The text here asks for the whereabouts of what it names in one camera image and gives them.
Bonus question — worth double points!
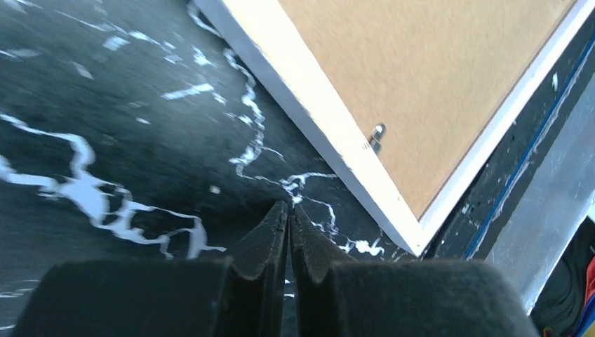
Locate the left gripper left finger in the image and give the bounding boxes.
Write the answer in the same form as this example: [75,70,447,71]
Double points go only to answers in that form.
[12,201,288,336]

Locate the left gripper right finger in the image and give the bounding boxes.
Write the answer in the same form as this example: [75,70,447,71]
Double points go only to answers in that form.
[289,207,537,336]

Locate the frame backing board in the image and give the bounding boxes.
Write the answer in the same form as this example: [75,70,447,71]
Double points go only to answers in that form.
[281,1,573,216]

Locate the wooden picture frame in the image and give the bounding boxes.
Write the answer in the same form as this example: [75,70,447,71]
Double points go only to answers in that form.
[189,1,594,256]

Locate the aluminium rail base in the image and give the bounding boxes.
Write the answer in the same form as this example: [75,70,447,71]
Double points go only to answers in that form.
[422,27,595,317]

